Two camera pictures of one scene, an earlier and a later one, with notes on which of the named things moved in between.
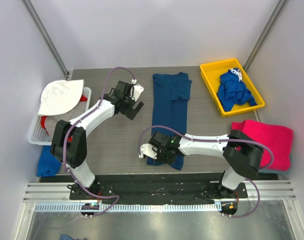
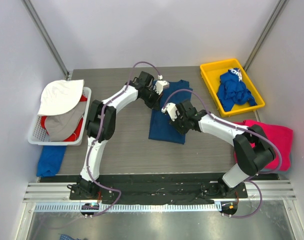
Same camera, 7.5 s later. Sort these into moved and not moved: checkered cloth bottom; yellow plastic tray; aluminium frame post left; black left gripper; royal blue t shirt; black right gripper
Moved: black right gripper; black left gripper
Not moved: royal blue t shirt; aluminium frame post left; checkered cloth bottom; yellow plastic tray
